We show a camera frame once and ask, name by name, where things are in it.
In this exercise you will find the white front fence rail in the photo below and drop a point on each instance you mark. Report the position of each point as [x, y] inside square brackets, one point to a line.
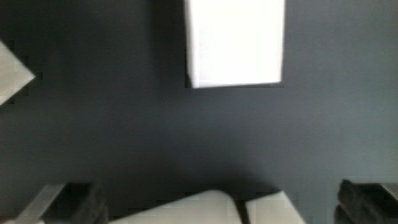
[270, 210]

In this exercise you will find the white desk leg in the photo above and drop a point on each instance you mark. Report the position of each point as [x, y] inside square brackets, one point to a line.
[235, 42]

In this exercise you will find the white right fence rail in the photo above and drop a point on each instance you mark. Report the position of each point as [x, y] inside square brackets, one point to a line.
[14, 74]

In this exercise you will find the white fence rail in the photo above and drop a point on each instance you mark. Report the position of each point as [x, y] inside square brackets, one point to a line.
[14, 74]
[270, 210]

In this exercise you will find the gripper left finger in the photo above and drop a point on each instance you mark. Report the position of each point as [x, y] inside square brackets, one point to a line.
[68, 204]

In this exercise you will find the white desk top tray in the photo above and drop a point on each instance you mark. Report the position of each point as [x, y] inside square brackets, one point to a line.
[204, 208]

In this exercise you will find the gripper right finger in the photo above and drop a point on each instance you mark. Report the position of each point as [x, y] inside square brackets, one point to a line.
[366, 203]

